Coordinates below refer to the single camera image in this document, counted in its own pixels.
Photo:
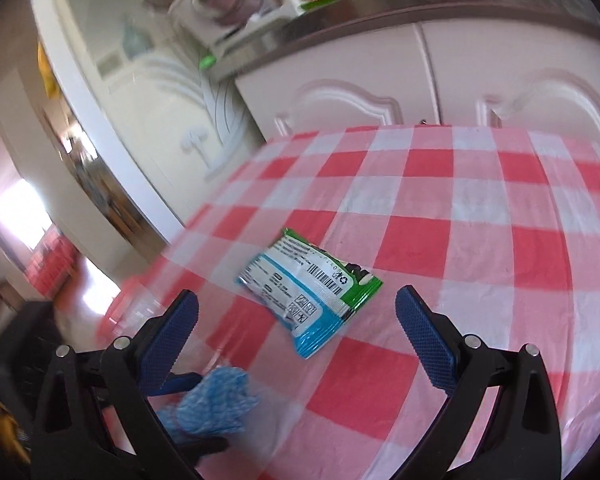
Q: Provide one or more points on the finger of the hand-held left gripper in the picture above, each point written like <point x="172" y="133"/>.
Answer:
<point x="180" y="382"/>
<point x="207" y="447"/>

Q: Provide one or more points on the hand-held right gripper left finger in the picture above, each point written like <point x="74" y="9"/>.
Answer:
<point x="170" y="342"/>

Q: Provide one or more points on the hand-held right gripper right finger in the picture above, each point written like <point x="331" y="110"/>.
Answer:
<point x="425" y="342"/>

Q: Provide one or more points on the blue white woven cloth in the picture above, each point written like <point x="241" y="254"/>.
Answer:
<point x="210" y="400"/>

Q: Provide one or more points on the green blue white packet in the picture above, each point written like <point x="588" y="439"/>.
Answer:
<point x="305" y="290"/>

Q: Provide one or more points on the red object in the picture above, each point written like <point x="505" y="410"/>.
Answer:
<point x="50" y="267"/>

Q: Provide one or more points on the red white checked tablecloth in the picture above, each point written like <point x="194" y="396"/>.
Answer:
<point x="480" y="260"/>

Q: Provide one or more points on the white mushroom shaped hook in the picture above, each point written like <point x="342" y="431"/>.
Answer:
<point x="194" y="139"/>

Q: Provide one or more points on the tall white cabinet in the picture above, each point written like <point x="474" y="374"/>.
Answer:
<point x="155" y="110"/>

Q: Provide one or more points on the yellow cloth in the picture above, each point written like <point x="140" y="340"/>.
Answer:
<point x="47" y="75"/>

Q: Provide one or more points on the cream cabinet door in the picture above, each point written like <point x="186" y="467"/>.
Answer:
<point x="355" y="70"/>
<point x="530" y="60"/>

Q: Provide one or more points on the green clip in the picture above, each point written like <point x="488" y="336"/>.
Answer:
<point x="207" y="60"/>

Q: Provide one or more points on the grey stone countertop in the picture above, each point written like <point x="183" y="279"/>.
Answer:
<point x="430" y="7"/>

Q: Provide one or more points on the white plastic dish rack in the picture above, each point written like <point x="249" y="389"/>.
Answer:
<point x="275" y="17"/>

